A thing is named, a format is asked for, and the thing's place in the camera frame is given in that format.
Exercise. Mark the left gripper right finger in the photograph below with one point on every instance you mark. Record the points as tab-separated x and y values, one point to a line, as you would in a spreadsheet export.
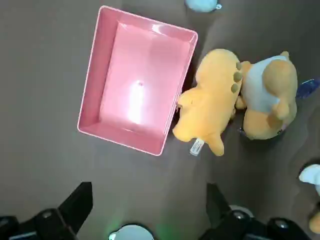
225	225

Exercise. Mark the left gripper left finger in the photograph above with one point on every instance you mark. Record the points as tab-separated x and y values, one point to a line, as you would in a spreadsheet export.
62	215

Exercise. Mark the white goose doll orange feet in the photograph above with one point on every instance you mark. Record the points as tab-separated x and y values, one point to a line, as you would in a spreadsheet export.
311	175

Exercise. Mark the yellow dinosaur doll green spikes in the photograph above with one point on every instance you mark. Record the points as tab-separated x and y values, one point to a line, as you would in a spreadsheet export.
210	100

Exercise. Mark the yellow bear doll white shirt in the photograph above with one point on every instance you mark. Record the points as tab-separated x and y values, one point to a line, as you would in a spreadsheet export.
280	75

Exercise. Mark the pink plastic box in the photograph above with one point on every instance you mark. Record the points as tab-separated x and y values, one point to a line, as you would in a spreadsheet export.
140	87

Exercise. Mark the small grey-blue plush toy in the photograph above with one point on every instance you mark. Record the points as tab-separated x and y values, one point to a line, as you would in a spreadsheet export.
200	5

